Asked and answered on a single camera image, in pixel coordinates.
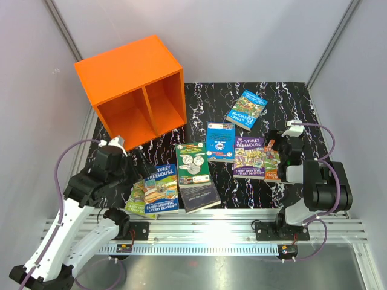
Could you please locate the lime 65-storey treehouse book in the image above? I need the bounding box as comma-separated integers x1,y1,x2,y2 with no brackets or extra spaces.
124,181,158,219

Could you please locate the dark purple novel book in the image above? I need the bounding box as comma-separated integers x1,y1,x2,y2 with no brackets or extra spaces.
180,182,221,214

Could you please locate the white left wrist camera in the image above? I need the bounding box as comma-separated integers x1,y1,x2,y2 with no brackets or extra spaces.
99,135,128,156

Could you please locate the black marble-pattern mat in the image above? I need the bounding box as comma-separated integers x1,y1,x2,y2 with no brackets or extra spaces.
81,82,346,210

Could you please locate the purple 52-storey treehouse book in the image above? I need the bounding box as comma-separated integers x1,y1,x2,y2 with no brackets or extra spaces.
233,137,265,180

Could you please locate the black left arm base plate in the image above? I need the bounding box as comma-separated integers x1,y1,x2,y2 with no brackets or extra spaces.
112,222,150,241

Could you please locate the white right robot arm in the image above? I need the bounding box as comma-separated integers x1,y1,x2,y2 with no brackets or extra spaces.
265,129,353,240

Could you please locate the green 104-storey treehouse book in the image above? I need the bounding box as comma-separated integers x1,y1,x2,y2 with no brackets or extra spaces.
175,142,211,189

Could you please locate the teal 26-storey treehouse book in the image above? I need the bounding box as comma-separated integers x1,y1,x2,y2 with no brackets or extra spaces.
226,90,267,131

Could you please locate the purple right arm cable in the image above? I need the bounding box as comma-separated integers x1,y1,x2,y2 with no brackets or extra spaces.
250,122,344,263

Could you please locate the orange two-compartment shelf box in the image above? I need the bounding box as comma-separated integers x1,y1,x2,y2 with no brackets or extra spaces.
74,35,187,150

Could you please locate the bright blue paperback book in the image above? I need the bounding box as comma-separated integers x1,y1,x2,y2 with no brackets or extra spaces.
206,122,235,163

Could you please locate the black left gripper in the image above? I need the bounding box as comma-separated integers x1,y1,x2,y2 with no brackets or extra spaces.
108,147,157,190

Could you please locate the aluminium mounting rail frame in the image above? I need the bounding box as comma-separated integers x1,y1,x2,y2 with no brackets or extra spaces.
96,209,369,257

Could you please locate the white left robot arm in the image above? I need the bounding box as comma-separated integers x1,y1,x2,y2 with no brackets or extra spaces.
9,137,157,289

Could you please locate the orange 78-storey treehouse book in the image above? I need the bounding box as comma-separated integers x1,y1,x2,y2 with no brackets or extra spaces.
264,140,281,183

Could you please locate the blue 91-storey treehouse book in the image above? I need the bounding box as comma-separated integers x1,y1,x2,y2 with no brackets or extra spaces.
144,164,179,214

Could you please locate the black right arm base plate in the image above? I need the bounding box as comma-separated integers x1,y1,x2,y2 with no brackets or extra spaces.
253,221,310,242

